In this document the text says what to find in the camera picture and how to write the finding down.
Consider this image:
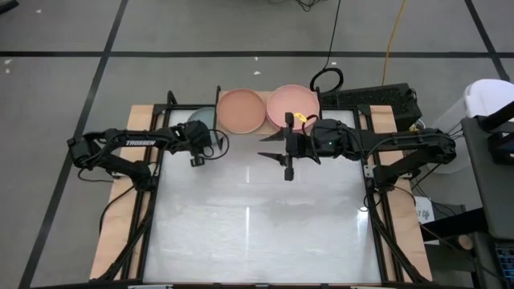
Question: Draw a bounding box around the pink plate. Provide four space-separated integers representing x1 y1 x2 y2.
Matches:
265 83 321 133

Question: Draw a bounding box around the round wooden knob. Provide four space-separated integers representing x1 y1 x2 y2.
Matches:
457 234 475 252

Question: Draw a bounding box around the pale green bowl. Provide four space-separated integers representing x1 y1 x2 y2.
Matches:
186 105 219 137

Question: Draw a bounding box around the thick yellow hanging cable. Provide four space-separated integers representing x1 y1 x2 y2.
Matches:
380 0 409 86

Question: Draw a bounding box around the black hanging cable with coil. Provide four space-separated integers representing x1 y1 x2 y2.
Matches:
309 0 345 94

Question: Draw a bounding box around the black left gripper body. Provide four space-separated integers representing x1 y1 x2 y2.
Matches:
182 120 214 168

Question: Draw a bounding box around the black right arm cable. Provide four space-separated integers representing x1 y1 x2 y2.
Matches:
300 113 323 166

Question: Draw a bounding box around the black left base cable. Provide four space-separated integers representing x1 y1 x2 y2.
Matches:
75 166 140 236

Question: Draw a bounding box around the plywood base board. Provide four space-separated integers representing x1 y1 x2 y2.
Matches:
88 103 434 283

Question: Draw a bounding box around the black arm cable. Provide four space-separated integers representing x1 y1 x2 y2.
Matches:
200 128 230 161
300 113 323 166

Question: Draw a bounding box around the backlit keyboard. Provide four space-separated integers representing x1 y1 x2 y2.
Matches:
495 239 514 289

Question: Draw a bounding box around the white lidded bin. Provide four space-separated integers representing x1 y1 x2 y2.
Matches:
434 78 514 174

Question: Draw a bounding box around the black table frame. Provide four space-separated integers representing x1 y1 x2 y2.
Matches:
95 90 431 287

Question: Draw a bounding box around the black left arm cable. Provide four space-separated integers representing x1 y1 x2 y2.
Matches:
200 128 230 161

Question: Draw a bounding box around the dark grey desk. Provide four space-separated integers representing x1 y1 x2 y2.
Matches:
460 102 514 242

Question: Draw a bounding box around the peach plate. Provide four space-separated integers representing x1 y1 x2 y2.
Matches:
216 88 267 135

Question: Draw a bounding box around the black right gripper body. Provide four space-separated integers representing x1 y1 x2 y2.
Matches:
284 112 320 182

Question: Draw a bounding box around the white paper label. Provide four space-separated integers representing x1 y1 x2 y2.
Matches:
414 195 435 225

